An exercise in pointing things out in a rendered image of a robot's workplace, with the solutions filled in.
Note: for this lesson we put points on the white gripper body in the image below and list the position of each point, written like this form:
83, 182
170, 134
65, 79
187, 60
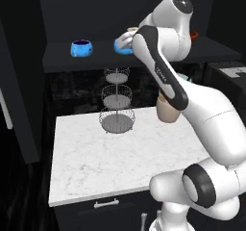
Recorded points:
124, 41

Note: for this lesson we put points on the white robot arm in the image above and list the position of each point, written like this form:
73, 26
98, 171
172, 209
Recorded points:
211, 122

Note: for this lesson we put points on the black cabinet shelf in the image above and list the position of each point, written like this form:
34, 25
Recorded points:
96, 60

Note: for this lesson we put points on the black cabinet door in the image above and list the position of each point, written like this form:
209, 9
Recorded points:
22, 81

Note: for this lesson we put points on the blue bowl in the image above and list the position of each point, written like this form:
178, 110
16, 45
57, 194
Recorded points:
81, 50
123, 51

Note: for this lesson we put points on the beige cup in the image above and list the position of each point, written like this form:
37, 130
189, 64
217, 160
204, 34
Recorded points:
131, 29

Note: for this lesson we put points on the orange red bowl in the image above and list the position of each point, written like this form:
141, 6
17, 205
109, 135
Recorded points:
193, 36

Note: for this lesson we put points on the teal object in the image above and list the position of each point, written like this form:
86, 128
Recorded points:
185, 78

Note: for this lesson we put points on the beige pot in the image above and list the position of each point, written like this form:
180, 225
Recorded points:
166, 112

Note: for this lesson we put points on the black drawer front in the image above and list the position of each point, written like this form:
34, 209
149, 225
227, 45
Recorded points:
96, 215

